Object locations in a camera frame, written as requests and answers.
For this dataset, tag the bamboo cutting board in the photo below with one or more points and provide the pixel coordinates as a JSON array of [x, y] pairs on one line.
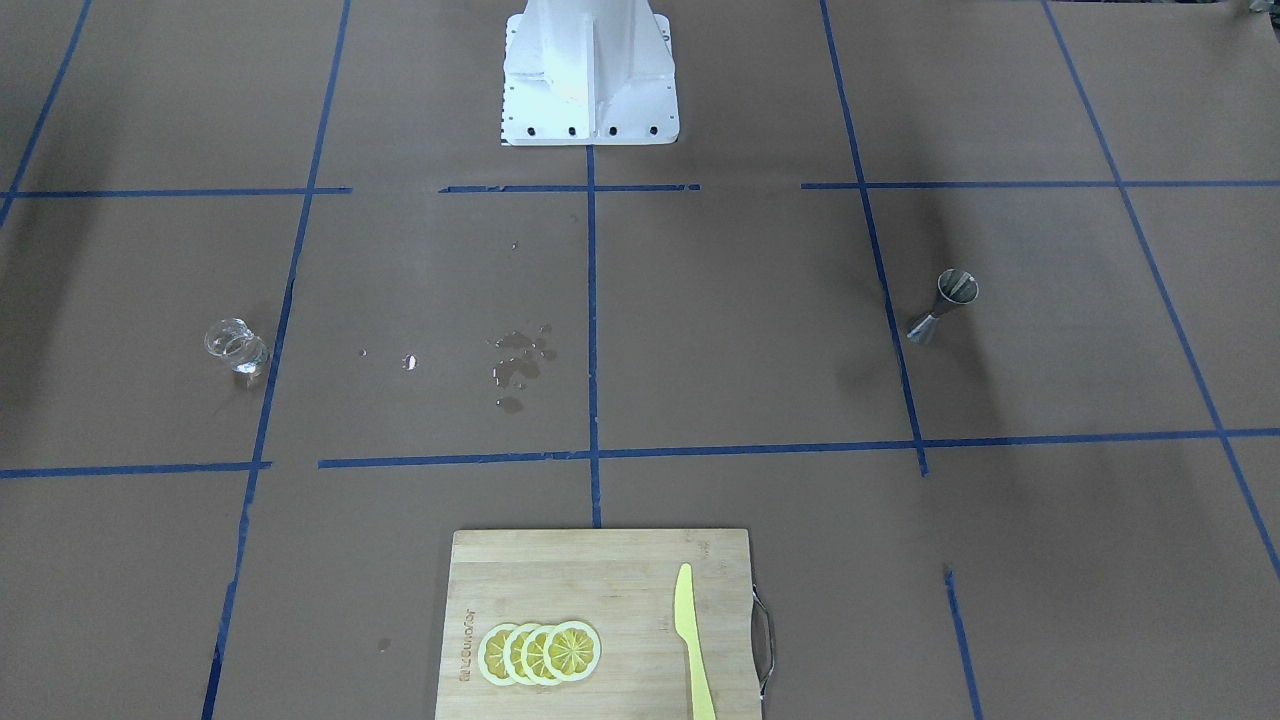
[[621, 582]]

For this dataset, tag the clear glass measuring cup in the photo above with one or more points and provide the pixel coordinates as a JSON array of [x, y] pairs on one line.
[[234, 344]]

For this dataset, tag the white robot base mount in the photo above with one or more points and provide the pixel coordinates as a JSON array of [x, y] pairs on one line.
[[579, 73]]

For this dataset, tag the lemon slice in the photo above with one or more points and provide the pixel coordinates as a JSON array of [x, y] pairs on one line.
[[513, 654], [572, 651], [493, 655], [534, 657]]

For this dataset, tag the steel double jigger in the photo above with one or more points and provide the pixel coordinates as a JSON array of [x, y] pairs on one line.
[[955, 288]]

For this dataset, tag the yellow plastic knife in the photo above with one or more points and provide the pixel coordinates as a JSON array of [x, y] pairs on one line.
[[687, 629]]

